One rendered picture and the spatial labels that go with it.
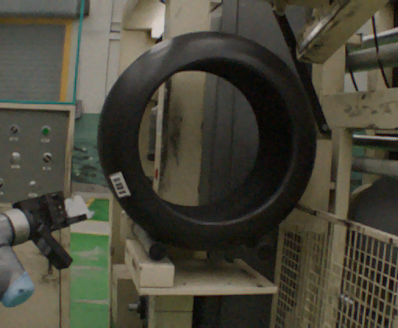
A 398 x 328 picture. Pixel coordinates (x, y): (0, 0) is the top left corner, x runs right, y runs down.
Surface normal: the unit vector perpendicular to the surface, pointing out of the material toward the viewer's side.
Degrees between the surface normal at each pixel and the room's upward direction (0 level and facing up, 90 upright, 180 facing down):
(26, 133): 90
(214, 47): 79
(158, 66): 82
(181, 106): 90
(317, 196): 90
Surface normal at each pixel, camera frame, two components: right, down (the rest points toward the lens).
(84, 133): 0.06, 0.06
